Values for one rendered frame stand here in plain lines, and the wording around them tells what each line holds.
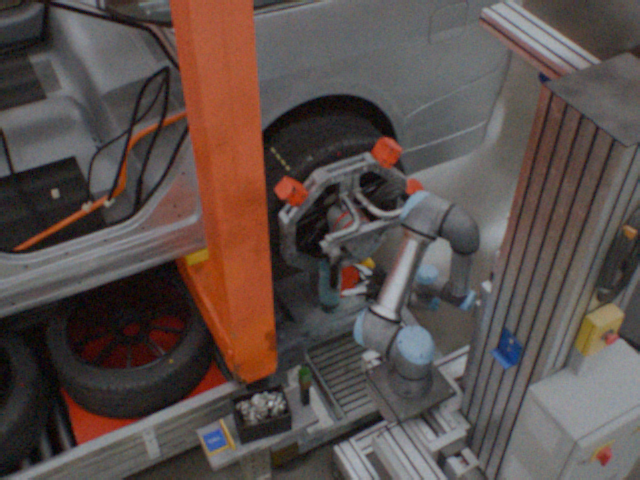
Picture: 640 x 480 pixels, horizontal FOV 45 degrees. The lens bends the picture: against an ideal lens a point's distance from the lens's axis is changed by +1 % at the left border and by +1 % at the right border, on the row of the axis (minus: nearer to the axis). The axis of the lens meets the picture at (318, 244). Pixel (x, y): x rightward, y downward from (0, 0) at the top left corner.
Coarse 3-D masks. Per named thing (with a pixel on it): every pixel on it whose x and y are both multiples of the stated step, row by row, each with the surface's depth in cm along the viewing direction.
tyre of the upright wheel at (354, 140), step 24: (312, 120) 295; (336, 120) 296; (360, 120) 303; (264, 144) 296; (288, 144) 290; (312, 144) 286; (336, 144) 285; (360, 144) 289; (264, 168) 294; (288, 168) 285; (312, 168) 286
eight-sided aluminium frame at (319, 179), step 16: (352, 160) 287; (368, 160) 287; (320, 176) 281; (336, 176) 282; (352, 176) 286; (384, 176) 295; (400, 176) 300; (320, 192) 284; (288, 208) 288; (304, 208) 286; (288, 224) 287; (288, 240) 293; (384, 240) 322; (288, 256) 300; (304, 256) 311; (352, 256) 321; (368, 256) 324
